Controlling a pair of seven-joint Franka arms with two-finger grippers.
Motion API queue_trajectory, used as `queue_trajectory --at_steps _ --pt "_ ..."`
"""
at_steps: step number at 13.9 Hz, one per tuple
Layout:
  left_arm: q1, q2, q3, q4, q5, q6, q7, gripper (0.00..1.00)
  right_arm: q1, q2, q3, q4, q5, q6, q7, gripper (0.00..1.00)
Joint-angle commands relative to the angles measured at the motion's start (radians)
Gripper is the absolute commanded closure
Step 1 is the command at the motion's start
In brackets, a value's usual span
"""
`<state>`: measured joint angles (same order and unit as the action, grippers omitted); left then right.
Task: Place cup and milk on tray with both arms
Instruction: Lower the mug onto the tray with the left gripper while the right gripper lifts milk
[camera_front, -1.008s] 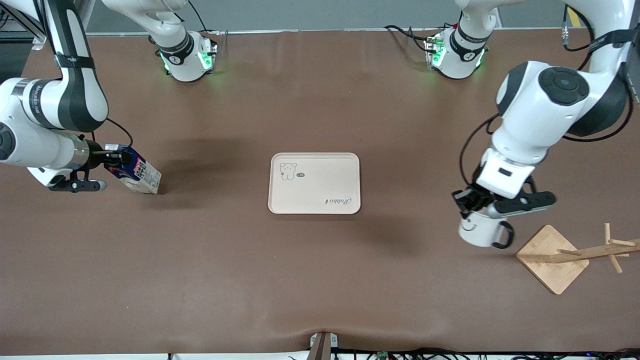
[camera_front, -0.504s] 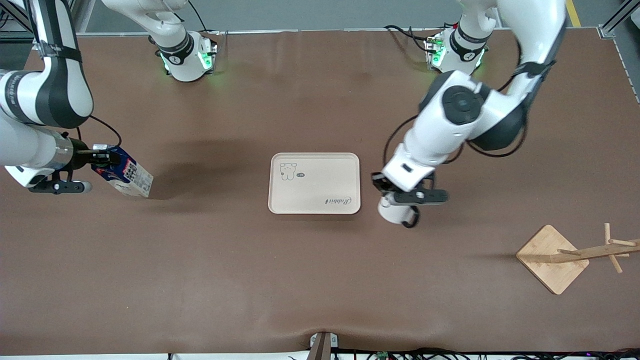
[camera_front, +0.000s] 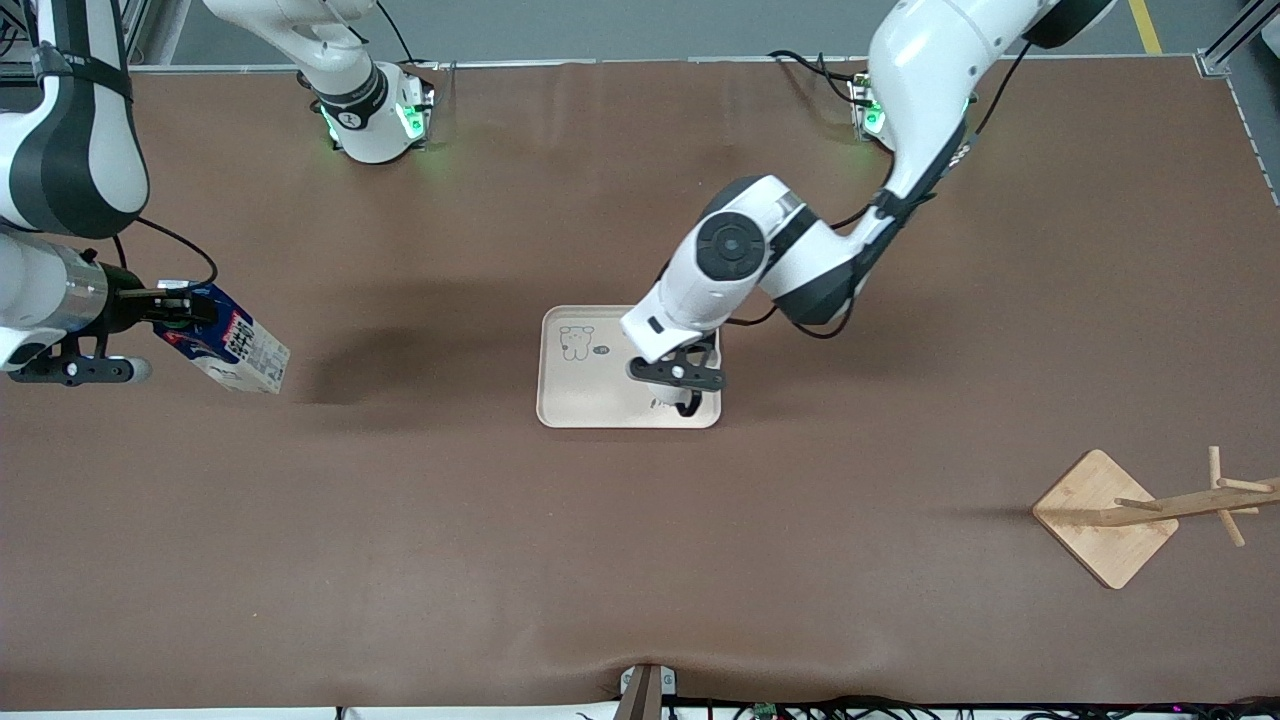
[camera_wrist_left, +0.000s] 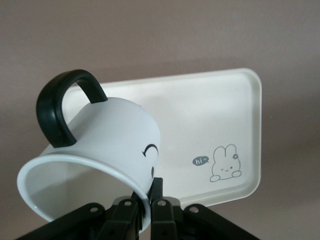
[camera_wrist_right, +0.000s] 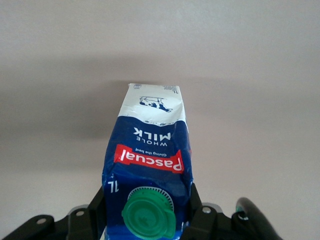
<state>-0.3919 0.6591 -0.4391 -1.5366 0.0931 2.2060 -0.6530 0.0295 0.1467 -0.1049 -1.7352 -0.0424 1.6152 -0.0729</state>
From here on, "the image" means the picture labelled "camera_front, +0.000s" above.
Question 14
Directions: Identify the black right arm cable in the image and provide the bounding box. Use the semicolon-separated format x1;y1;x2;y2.
112;215;220;291

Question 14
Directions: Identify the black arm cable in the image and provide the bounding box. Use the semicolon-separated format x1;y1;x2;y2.
725;40;1033;341
112;215;220;291

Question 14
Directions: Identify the blue white milk carton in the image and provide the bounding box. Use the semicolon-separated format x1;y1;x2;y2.
152;281;291;395

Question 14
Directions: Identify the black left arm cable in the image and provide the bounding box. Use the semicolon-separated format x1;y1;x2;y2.
725;40;1033;341

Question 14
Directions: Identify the wooden mug stand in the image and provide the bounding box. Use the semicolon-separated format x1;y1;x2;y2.
1032;446;1280;590

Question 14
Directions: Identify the metal table edge bracket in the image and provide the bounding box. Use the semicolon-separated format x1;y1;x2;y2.
615;663;679;720

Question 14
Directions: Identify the black left base cable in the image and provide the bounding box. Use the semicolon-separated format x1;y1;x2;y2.
768;48;873;107

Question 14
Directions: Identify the black right base cable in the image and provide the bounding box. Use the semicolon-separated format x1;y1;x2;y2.
375;0;446;73

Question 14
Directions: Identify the black base cable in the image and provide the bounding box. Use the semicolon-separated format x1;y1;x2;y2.
375;0;446;73
768;48;873;107

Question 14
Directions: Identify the cream rectangular tray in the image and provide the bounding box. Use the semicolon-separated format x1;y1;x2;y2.
536;305;722;430

